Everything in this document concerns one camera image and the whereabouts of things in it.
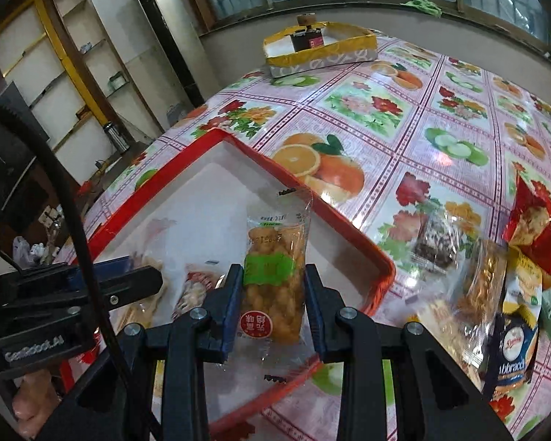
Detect black cable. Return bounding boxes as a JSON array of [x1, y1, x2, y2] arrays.
[[0, 98, 129, 377]]

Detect red shiny snack packet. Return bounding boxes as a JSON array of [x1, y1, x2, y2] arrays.
[[503, 175, 551, 276]]

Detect clear twisted dough snack packet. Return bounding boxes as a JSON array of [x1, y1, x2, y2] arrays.
[[220, 187, 314, 384]]

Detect clear brownie packet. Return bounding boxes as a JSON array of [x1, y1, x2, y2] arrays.
[[411, 211, 464, 272]]

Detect white plastic bag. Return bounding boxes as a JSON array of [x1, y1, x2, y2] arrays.
[[13, 236, 44, 267]]

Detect black television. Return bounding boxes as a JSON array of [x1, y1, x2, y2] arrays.
[[0, 83, 51, 226]]

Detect clear golden snack packet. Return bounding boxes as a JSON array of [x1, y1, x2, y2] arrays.
[[454, 239, 508, 327]]

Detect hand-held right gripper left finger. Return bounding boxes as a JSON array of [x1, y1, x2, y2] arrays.
[[46, 264, 244, 441]]

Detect wooden side table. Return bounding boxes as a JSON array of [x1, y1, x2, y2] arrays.
[[78, 142, 152, 203]]

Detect green cloth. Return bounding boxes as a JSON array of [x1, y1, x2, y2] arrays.
[[399, 0, 442, 15]]

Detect steel thermos flask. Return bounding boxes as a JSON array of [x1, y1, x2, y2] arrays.
[[103, 122, 130, 153]]

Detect white tower air conditioner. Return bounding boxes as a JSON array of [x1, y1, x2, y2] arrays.
[[124, 0, 219, 106]]

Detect blue and yellow biscuit bag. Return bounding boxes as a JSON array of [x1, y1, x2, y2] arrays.
[[482, 248, 543, 400]]

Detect yellow patterned cardboard box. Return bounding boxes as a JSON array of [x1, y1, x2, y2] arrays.
[[263, 22, 378, 79]]

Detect red plastic tray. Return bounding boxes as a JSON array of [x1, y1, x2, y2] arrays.
[[60, 128, 396, 437]]

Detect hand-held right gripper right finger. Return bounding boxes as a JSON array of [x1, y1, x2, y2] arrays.
[[303, 264, 510, 441]]

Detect floral fruit print tablecloth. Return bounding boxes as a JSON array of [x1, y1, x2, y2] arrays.
[[50, 32, 551, 441]]

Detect person's left hand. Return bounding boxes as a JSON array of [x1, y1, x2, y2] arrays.
[[11, 370, 62, 439]]

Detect wooden shelf cabinet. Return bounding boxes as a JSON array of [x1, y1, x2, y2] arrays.
[[0, 0, 166, 184]]

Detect clear packet with red print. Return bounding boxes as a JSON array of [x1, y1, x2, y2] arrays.
[[172, 264, 226, 320]]

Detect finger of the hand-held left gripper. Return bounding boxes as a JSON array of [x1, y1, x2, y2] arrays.
[[80, 266, 163, 313], [66, 257, 136, 286]]

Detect dark jar with cork lid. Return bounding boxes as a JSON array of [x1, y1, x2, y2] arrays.
[[290, 15, 324, 53]]

